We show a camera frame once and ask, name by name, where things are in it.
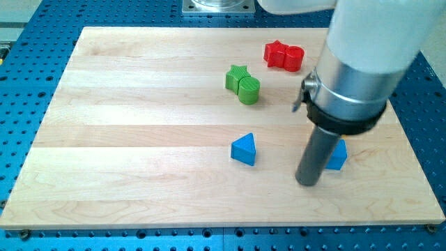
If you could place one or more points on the red star block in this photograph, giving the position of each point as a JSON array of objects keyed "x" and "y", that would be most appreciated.
[{"x": 274, "y": 54}]

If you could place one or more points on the green cylinder block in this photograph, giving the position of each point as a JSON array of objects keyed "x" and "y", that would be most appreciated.
[{"x": 248, "y": 91}]

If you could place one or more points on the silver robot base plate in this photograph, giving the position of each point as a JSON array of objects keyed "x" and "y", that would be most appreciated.
[{"x": 218, "y": 6}]

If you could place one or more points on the green star block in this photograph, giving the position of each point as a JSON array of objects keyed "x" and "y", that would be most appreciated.
[{"x": 233, "y": 77}]

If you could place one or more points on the blue block behind tool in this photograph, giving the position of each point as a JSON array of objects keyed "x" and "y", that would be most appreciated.
[{"x": 338, "y": 157}]

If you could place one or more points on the red cylinder block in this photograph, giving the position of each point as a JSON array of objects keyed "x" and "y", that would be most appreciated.
[{"x": 293, "y": 58}]

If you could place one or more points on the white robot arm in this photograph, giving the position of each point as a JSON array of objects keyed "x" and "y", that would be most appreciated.
[{"x": 368, "y": 48}]

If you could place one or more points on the wooden board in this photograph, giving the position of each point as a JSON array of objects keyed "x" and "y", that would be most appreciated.
[{"x": 139, "y": 131}]

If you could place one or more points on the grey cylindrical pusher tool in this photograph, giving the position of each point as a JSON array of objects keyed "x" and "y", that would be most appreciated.
[{"x": 316, "y": 156}]

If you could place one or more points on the blue triangle block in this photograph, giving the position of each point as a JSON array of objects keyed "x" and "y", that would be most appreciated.
[{"x": 244, "y": 150}]

